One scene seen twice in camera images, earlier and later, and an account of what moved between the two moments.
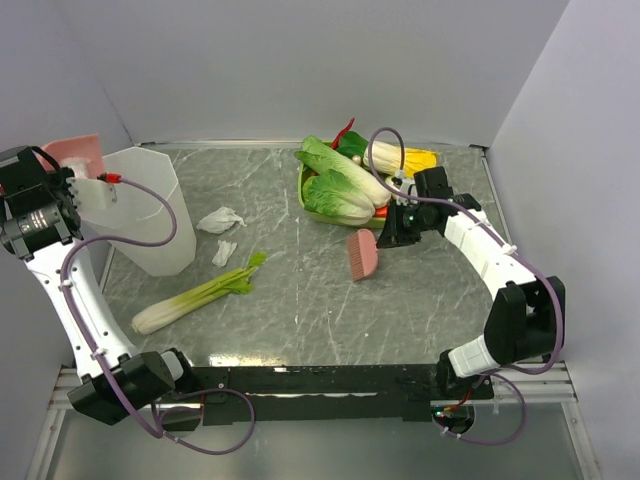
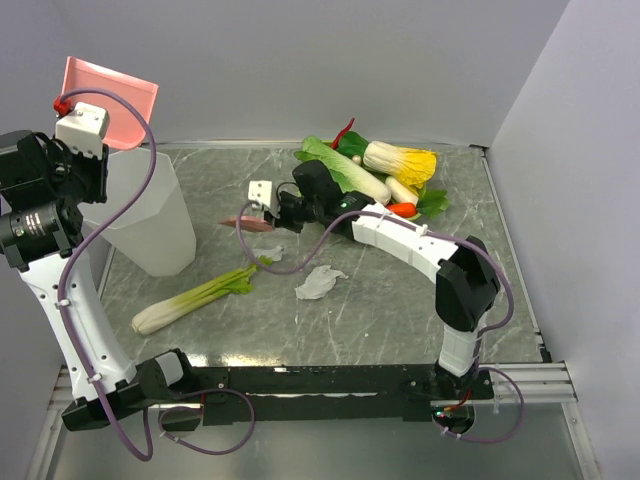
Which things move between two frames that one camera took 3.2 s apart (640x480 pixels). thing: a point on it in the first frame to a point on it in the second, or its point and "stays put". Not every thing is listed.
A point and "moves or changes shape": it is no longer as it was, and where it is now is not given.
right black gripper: (393, 236) to (281, 219)
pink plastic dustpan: (84, 146) moves or changes shape
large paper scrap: (220, 221) to (320, 280)
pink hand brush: (363, 253) to (253, 223)
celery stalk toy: (236, 282) stays put
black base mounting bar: (329, 393) stays put
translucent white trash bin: (143, 213) stays put
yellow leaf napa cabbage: (386, 158) stays put
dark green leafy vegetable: (352, 144) stays put
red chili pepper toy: (335, 142) stays put
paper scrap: (224, 251) to (275, 254)
